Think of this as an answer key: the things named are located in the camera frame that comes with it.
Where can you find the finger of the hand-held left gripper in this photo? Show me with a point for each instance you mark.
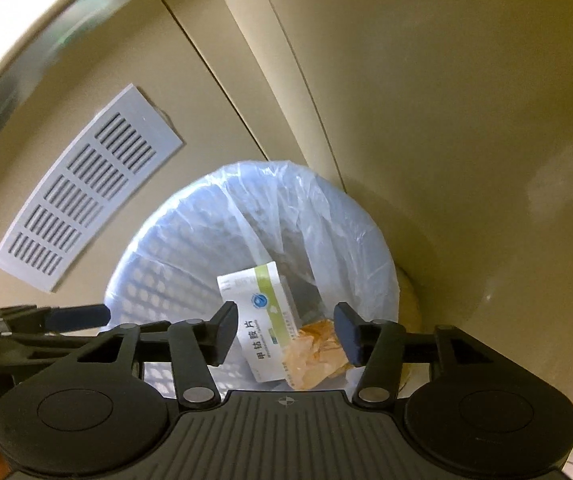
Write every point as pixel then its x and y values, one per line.
pixel 79 316
pixel 41 350

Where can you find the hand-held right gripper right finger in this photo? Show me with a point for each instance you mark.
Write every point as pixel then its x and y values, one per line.
pixel 347 332

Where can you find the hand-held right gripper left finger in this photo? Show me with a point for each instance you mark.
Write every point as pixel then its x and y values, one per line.
pixel 226 332

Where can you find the bag-lined blue trash bin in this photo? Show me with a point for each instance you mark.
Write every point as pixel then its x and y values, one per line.
pixel 191 240

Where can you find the pale orange crumpled wrapper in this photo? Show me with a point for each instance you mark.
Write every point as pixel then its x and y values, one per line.
pixel 314 355

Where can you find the white green medicine box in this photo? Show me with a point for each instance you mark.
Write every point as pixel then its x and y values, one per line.
pixel 261 310

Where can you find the grey vent grille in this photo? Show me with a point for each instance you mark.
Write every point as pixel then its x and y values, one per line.
pixel 86 187

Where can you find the beige kitchen cabinet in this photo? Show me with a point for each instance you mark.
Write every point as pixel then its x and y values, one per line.
pixel 416 110

